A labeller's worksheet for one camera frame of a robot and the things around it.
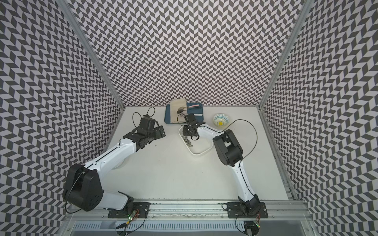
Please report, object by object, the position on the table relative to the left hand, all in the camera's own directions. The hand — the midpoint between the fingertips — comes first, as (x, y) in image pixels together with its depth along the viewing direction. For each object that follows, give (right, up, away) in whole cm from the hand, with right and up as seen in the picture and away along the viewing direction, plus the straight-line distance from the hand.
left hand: (157, 132), depth 88 cm
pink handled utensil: (+21, +18, +21) cm, 35 cm away
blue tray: (+23, +17, +27) cm, 40 cm away
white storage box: (+29, -9, +11) cm, 32 cm away
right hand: (+16, -2, +15) cm, 22 cm away
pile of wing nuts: (+17, -6, +11) cm, 21 cm away
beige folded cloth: (+6, +20, +31) cm, 37 cm away
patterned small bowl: (+42, +8, +21) cm, 48 cm away
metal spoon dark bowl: (+11, +15, +28) cm, 33 cm away
